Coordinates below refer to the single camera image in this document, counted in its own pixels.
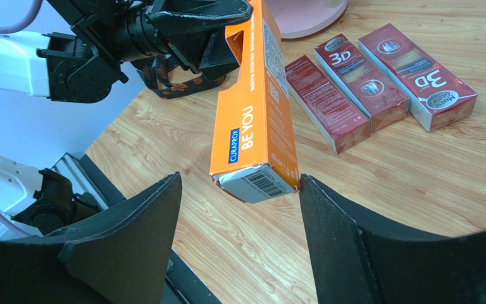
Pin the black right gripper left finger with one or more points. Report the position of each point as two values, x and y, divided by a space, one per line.
31 273

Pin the red toothpaste box middle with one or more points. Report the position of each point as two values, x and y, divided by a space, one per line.
362 82

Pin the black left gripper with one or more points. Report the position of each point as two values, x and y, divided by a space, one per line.
124 32

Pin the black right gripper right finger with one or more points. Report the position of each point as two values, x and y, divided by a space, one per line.
360 256

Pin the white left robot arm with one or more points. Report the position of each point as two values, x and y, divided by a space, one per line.
66 68

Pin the red toothpaste box back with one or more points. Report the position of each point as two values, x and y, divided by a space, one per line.
437 97

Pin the orange toothpaste box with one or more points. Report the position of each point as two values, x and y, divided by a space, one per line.
253 153

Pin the pink three-tier shelf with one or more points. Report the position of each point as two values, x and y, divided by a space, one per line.
302 18

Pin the red toothpaste box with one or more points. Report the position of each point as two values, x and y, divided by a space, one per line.
437 97
362 82
339 121

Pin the red toothpaste box front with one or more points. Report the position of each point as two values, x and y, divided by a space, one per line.
339 121

